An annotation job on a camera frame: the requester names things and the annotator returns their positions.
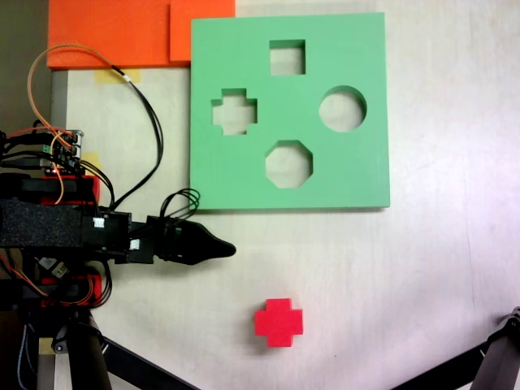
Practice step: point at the curved black gripper finger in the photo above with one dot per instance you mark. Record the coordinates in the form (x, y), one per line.
(211, 252)

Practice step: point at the straight black gripper finger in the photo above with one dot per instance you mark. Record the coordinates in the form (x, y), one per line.
(211, 239)

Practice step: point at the red cross columnar block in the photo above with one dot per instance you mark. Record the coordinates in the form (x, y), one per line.
(278, 323)

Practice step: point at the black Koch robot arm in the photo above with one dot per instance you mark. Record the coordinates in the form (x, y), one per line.
(40, 223)

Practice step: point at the green shape hole board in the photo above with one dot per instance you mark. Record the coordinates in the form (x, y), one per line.
(243, 183)

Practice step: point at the orange flat block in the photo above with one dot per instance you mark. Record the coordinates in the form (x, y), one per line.
(113, 32)

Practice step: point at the red black table clamp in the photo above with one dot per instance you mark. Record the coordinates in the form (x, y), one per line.
(95, 284)
(87, 191)

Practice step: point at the yellow masking tape piece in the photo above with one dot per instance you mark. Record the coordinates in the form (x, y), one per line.
(44, 345)
(105, 77)
(93, 160)

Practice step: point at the black circuit board silver connector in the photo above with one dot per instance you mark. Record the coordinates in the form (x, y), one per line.
(53, 268)

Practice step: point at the circuit board with green terminal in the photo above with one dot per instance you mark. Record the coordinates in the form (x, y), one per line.
(65, 152)

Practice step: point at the black tripod leg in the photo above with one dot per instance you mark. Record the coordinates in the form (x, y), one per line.
(499, 357)
(87, 365)

